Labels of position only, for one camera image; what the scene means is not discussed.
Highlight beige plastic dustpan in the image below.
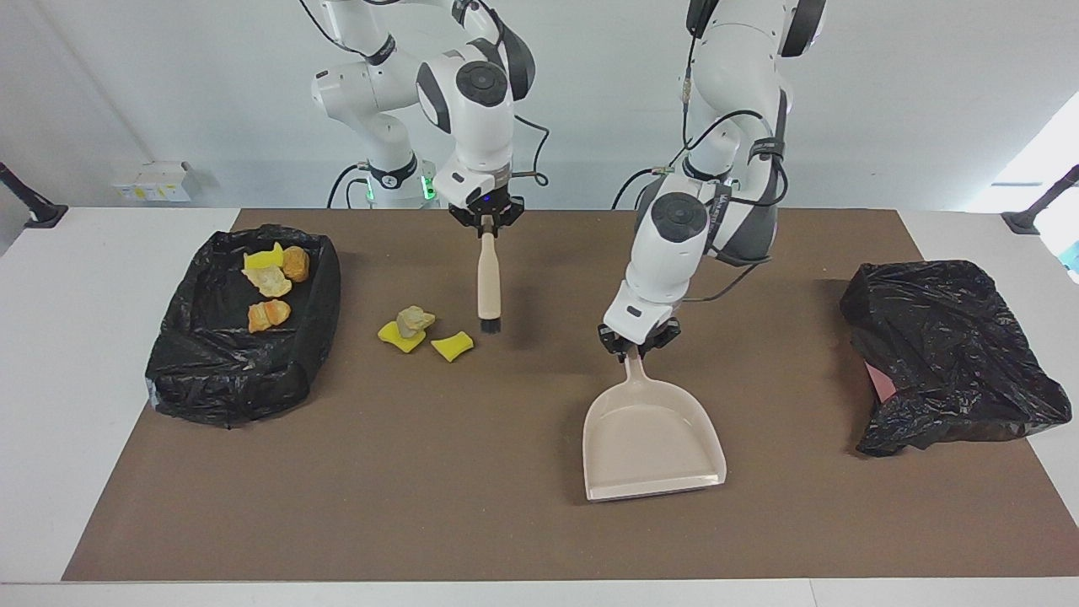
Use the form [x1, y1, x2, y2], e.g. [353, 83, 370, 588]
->
[582, 350, 727, 502]

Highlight beige layered chunk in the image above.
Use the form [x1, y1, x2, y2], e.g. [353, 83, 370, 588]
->
[396, 305, 437, 338]

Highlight pale cream chunk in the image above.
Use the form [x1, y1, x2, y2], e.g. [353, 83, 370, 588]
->
[242, 267, 293, 298]

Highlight orange striped croissant toy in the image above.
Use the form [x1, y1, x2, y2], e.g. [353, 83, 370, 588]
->
[247, 298, 293, 333]

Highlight black bag lined open bin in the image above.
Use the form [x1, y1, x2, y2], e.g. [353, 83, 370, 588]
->
[145, 223, 342, 427]

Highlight crumpled black trash bag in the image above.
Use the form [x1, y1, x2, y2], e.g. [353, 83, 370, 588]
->
[840, 260, 1073, 459]

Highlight brown table mat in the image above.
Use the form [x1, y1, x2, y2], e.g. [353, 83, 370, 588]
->
[62, 208, 1079, 583]

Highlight white electrical box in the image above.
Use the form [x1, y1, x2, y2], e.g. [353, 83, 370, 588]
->
[112, 160, 196, 203]

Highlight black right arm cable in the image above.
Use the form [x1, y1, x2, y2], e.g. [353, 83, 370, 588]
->
[299, 0, 550, 188]

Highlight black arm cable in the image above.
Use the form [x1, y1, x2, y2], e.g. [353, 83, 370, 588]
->
[299, 0, 550, 188]
[670, 25, 793, 304]

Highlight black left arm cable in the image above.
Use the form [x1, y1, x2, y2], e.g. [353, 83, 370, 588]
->
[670, 25, 793, 304]

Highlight black base power cable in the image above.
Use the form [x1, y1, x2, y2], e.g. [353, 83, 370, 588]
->
[327, 163, 372, 209]
[613, 166, 675, 210]

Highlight black camera stand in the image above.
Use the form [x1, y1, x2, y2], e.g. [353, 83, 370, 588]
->
[1001, 164, 1079, 235]
[0, 162, 68, 228]

